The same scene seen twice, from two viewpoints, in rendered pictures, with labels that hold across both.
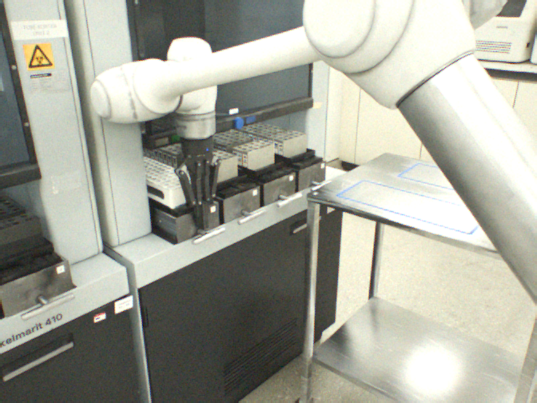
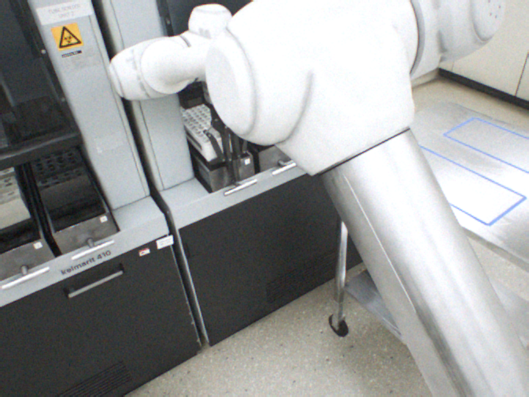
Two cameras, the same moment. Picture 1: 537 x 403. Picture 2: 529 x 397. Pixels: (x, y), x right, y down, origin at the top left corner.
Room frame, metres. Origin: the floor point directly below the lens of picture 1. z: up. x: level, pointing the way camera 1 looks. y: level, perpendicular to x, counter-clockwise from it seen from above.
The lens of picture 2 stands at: (0.21, -0.21, 1.46)
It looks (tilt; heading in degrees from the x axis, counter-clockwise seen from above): 39 degrees down; 18
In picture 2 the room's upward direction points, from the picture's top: 5 degrees counter-clockwise
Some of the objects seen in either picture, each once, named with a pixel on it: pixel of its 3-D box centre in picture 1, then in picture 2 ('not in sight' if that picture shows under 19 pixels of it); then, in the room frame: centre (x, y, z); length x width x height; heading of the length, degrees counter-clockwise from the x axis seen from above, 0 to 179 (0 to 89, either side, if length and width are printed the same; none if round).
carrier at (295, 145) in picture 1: (292, 145); not in sight; (1.50, -0.08, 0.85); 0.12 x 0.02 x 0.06; 135
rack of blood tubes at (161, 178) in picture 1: (153, 181); (201, 128); (1.24, 0.31, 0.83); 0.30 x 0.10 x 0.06; 46
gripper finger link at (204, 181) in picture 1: (204, 179); (234, 138); (1.11, 0.15, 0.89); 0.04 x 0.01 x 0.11; 46
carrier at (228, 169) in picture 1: (220, 169); not in sight; (1.28, 0.13, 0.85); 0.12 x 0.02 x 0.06; 137
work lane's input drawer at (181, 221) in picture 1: (129, 186); (186, 125); (1.34, 0.40, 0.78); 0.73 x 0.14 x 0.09; 46
